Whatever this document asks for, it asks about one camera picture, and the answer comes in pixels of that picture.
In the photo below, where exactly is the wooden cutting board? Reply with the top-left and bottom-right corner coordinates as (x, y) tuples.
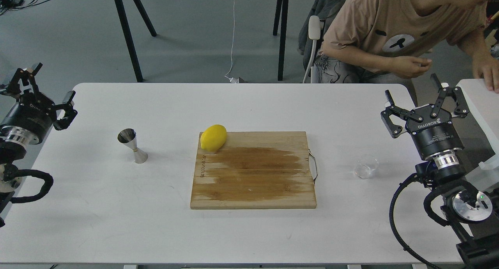
(189, 131), (317, 210)

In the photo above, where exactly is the person left hand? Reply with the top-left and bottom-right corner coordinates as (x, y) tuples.
(472, 53), (499, 93)

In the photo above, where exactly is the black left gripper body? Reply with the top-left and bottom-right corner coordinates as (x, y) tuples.
(1, 101), (55, 145)

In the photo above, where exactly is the black metal table frame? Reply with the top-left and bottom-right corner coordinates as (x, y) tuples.
(89, 0), (300, 83)

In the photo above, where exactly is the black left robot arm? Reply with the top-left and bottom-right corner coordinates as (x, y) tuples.
(0, 63), (77, 211)

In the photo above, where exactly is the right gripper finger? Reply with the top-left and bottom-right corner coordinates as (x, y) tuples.
(430, 73), (469, 118)
(380, 90), (423, 139)

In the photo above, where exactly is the dark grey jacket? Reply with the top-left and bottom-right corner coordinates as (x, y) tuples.
(298, 0), (346, 69)

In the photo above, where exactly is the white hanging cable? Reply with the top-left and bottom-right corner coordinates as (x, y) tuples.
(224, 0), (243, 83)

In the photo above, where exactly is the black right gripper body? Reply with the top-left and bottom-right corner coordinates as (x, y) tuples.
(405, 105), (464, 161)

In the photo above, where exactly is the person in brown shirt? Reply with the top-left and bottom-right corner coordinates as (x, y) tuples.
(316, 0), (490, 87)

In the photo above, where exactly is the steel double jigger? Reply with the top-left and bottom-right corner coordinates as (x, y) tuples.
(117, 128), (148, 164)

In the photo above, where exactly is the person right hand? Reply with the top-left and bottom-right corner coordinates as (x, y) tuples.
(388, 56), (432, 79)

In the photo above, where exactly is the yellow lemon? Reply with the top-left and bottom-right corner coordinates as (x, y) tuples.
(200, 124), (227, 152)

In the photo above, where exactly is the small clear glass cup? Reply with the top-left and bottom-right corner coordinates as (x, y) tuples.
(354, 154), (380, 179)

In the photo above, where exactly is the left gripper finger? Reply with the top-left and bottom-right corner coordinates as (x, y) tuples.
(0, 63), (43, 101)
(52, 91), (78, 131)

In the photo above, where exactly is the white office chair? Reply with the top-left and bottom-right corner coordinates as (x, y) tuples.
(302, 15), (323, 83)

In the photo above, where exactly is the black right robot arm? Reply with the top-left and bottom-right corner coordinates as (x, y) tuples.
(380, 74), (499, 269)

